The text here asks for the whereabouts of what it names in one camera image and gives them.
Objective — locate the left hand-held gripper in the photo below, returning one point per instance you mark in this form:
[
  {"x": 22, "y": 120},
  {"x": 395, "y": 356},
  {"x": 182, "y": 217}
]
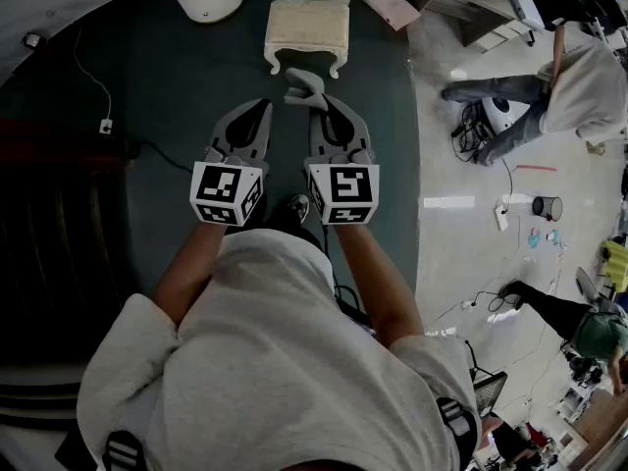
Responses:
[{"x": 218, "y": 184}]

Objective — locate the person's left forearm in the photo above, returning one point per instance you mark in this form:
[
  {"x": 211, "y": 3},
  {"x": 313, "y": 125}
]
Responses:
[{"x": 191, "y": 273}]

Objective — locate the white rolling cabinet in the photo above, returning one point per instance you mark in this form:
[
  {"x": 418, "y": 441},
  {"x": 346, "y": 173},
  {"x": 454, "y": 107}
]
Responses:
[{"x": 525, "y": 8}]

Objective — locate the yellow-green cloth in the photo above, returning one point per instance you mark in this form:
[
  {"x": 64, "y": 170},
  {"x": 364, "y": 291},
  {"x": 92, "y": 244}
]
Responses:
[{"x": 615, "y": 263}]

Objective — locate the cream upholstered footstool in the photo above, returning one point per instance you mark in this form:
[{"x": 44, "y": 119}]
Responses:
[{"x": 306, "y": 22}]

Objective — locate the person's right forearm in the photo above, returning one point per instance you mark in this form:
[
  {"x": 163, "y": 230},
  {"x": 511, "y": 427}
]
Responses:
[{"x": 373, "y": 282}]

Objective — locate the small white power strip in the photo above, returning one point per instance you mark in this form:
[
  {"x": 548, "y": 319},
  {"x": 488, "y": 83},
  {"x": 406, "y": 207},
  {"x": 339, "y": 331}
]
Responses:
[{"x": 106, "y": 126}]

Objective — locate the grey wooden shelf desk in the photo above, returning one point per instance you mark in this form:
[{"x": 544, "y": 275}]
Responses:
[{"x": 471, "y": 5}]

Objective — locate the person's grey shirt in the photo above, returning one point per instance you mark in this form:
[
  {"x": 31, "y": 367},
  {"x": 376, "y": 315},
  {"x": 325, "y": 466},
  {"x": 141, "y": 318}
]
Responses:
[{"x": 275, "y": 361}]

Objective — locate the teal plastic scrap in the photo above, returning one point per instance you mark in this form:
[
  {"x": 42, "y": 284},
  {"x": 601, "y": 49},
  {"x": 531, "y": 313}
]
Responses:
[{"x": 534, "y": 238}]

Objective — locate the person's dark shoe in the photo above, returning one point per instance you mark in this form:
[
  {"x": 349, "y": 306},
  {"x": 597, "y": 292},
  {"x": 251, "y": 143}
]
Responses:
[{"x": 299, "y": 206}]

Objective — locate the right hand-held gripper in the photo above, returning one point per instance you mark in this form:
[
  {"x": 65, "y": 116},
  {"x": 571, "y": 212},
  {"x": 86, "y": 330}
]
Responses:
[{"x": 348, "y": 187}]

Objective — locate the white round device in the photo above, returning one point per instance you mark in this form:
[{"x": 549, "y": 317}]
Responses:
[{"x": 500, "y": 113}]

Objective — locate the pink flat box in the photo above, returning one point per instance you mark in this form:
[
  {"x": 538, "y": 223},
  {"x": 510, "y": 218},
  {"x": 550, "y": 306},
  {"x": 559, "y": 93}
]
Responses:
[{"x": 392, "y": 7}]

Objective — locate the black mesh panel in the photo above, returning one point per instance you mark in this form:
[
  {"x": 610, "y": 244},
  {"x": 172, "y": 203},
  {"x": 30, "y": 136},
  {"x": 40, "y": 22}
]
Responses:
[{"x": 490, "y": 393}]

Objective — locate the dark wooden staircase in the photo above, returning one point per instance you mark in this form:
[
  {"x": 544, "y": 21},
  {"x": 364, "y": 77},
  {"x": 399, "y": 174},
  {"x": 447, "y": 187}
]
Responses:
[{"x": 49, "y": 238}]

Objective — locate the red floor tape strip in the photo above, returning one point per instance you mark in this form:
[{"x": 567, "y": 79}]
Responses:
[{"x": 537, "y": 168}]

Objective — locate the grey wiping cloth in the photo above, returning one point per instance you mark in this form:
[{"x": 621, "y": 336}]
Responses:
[{"x": 301, "y": 84}]

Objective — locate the long white power strip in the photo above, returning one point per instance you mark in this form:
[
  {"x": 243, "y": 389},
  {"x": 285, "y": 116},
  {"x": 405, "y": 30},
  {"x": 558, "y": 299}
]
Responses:
[{"x": 501, "y": 216}]

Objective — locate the black mesh waste bin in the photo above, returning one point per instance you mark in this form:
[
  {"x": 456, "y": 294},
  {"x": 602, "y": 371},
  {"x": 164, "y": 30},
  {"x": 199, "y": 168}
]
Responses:
[{"x": 547, "y": 208}]

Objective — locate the person's black trousers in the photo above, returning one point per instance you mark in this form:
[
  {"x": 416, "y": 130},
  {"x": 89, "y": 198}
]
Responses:
[{"x": 279, "y": 219}]

